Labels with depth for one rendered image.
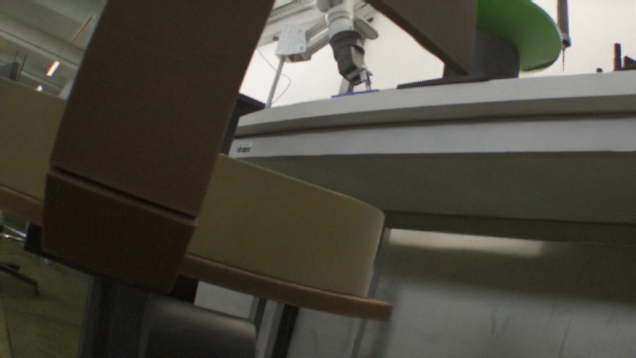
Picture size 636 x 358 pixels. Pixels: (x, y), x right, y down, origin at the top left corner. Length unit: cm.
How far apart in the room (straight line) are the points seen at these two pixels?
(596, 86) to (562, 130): 10
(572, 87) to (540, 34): 18
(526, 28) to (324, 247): 62
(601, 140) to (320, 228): 52
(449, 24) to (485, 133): 53
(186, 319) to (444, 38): 20
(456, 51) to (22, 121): 25
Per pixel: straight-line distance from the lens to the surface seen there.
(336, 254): 29
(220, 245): 27
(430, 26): 26
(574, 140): 73
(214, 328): 21
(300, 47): 130
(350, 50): 112
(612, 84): 69
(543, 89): 72
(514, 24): 82
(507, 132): 78
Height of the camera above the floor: 57
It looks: 12 degrees up
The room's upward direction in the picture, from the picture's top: 14 degrees clockwise
